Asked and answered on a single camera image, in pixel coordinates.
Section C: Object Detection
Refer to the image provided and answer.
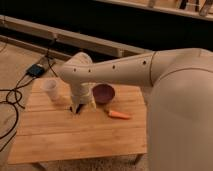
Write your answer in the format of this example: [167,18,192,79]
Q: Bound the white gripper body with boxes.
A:
[70,83,93,105]

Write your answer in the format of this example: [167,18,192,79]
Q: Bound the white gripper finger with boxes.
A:
[88,100,97,109]

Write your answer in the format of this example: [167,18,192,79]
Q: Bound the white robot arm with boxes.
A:
[59,48,213,171]

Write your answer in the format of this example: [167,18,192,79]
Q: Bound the dark red ceramic bowl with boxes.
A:
[92,84,115,104]

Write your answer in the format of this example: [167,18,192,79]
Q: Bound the black rectangular remote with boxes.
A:
[70,104,84,114]

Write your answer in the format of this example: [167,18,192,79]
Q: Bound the orange carrot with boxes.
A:
[108,110,131,119]

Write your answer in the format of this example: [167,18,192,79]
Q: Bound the wooden slatted table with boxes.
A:
[8,78,146,164]

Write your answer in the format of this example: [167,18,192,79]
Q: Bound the long wooden beam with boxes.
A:
[0,15,148,57]

